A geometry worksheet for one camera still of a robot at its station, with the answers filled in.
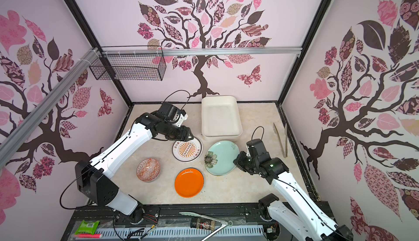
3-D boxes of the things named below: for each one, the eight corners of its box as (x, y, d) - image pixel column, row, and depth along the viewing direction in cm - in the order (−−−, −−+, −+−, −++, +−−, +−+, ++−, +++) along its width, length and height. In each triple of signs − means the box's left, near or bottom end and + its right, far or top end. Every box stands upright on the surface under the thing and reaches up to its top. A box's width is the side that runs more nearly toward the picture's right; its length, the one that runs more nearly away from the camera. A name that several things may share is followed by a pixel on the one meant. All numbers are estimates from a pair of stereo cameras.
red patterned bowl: (138, 183, 84) (133, 179, 79) (144, 164, 91) (139, 158, 86) (158, 183, 84) (154, 179, 79) (162, 164, 91) (159, 158, 86)
